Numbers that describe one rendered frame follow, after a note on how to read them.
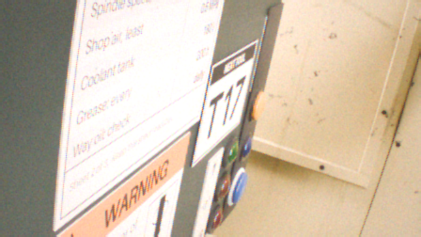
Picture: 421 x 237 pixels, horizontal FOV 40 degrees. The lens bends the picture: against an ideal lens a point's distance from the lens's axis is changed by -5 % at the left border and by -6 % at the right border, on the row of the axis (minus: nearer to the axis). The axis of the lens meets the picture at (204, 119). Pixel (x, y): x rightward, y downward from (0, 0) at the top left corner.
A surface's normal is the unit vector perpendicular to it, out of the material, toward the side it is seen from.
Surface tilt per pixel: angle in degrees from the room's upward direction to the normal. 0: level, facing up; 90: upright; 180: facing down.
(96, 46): 90
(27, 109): 90
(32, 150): 90
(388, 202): 89
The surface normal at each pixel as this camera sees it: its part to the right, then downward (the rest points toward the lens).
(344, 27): -0.36, 0.29
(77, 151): 0.91, 0.30
